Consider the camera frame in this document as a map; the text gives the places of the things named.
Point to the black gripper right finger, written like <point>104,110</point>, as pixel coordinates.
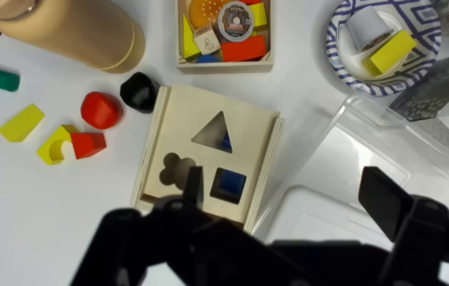
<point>418,226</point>

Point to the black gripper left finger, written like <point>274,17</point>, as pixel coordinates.
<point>199,250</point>

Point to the wooden shape sorting box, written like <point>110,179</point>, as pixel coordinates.
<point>231,141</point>

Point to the red small block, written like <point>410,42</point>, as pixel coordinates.
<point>86,145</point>

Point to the red rounded block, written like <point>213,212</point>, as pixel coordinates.
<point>101,110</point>

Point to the yellow arch block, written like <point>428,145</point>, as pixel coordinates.
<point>52,152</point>

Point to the dark blue octagon block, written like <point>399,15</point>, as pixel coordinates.
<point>140,93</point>

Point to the yellow block on plate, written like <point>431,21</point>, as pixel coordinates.
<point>388,56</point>

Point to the yellow wedge block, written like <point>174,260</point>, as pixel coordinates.
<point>18,128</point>

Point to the clear plastic storage bin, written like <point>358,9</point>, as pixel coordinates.
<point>316,220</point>

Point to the wooden tray of blocks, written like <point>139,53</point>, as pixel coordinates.
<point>224,36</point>

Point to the white cup on plate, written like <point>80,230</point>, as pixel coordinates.
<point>367,28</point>

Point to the blue patterned paper plate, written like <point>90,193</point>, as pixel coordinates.
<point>415,17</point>

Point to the beige water bottle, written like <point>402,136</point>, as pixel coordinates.
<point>94,33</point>

